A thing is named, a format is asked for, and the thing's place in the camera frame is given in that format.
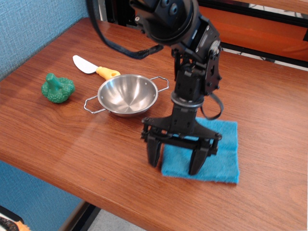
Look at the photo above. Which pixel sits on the orange black object at corner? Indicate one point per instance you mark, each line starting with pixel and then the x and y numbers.
pixel 9 221

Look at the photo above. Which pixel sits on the toy knife yellow handle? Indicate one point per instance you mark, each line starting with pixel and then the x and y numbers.
pixel 89 68

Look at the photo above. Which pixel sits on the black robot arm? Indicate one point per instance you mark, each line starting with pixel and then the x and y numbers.
pixel 196 48

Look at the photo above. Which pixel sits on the green toy broccoli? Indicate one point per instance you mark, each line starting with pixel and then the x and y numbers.
pixel 57 89

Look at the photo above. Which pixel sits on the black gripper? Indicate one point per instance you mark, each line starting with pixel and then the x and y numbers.
pixel 181 129

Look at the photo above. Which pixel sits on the black table leg frame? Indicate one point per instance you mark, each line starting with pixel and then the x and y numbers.
pixel 81 218

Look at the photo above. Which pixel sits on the small steel two-handled bowl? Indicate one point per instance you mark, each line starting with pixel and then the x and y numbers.
pixel 128 95

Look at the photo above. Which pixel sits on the blue cloth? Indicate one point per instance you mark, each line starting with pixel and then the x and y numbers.
pixel 220 167

